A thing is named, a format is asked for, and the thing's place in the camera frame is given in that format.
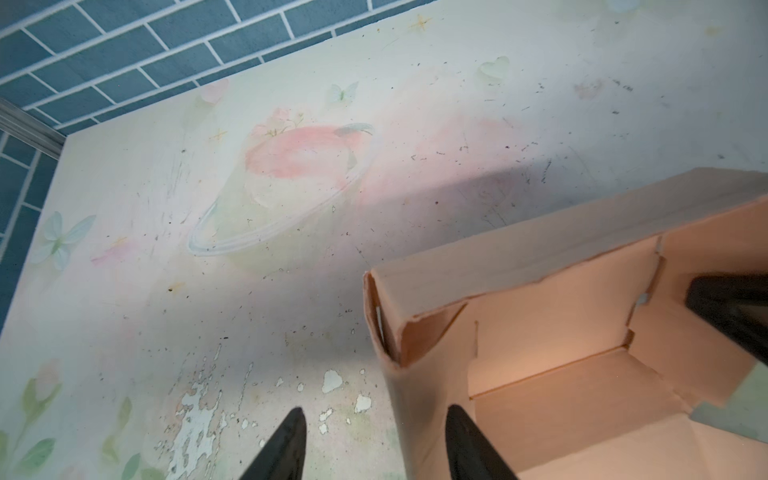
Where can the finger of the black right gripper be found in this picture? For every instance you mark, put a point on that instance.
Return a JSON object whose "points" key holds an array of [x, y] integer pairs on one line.
{"points": [[736, 306]]}

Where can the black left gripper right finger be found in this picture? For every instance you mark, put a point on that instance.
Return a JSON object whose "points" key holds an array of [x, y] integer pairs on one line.
{"points": [[470, 454]]}

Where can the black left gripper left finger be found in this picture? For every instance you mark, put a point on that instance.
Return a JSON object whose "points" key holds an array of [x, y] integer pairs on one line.
{"points": [[283, 455]]}

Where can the pink cardboard paper box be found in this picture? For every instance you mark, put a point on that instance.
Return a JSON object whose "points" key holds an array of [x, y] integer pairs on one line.
{"points": [[567, 340]]}

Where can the aluminium corner frame post left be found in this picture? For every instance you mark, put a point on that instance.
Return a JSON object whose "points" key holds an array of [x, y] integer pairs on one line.
{"points": [[30, 130]]}

